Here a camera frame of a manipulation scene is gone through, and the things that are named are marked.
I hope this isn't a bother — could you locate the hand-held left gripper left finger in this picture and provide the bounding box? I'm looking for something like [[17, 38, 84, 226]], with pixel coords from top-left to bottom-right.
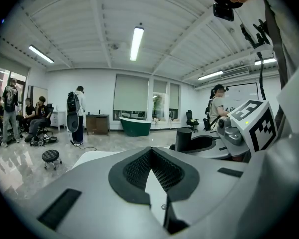
[[16, 147, 168, 239]]

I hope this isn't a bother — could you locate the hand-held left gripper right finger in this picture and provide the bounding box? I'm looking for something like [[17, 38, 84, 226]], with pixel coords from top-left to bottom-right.
[[152, 147, 250, 235]]

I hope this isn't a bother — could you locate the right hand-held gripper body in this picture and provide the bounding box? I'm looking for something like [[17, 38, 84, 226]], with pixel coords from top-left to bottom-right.
[[215, 99, 279, 163]]

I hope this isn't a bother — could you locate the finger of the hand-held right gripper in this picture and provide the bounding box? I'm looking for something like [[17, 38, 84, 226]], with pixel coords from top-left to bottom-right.
[[169, 139, 231, 160], [192, 130, 223, 140]]

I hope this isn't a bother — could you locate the dark green bathtub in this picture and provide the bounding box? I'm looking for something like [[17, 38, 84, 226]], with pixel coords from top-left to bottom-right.
[[118, 116, 153, 137]]

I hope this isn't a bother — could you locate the black office chair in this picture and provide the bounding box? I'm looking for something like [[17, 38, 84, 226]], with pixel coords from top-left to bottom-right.
[[185, 109, 200, 134], [38, 103, 55, 134]]

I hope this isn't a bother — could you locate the long ceiling light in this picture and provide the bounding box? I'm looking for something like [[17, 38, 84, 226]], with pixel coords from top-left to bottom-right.
[[254, 57, 278, 66], [197, 70, 224, 81], [129, 26, 145, 62], [28, 44, 55, 64]]

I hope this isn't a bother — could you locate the black round rolling stool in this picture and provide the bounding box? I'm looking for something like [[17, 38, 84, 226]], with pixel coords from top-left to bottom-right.
[[41, 149, 63, 171]]

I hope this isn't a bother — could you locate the black gear pile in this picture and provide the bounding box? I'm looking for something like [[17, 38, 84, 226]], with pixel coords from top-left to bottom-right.
[[29, 134, 58, 148]]

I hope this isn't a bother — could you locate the brown wooden cabinet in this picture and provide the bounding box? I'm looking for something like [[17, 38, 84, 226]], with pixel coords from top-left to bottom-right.
[[85, 113, 110, 136]]

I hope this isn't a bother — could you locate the white drawer cabinet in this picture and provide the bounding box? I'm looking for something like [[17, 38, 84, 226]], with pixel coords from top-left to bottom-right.
[[50, 110, 67, 132]]

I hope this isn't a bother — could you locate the grey roller blind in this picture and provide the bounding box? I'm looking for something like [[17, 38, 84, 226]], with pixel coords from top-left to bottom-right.
[[113, 74, 150, 112]]

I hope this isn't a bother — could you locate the person's own body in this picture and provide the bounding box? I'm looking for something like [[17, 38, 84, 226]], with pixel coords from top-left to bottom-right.
[[208, 0, 299, 124]]

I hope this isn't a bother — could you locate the thick black cable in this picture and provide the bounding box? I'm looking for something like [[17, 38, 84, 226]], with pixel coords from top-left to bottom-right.
[[257, 50, 268, 101]]

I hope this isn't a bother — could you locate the black head-worn camera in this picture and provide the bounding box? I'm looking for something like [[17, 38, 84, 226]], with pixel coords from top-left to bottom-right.
[[212, 2, 235, 22]]

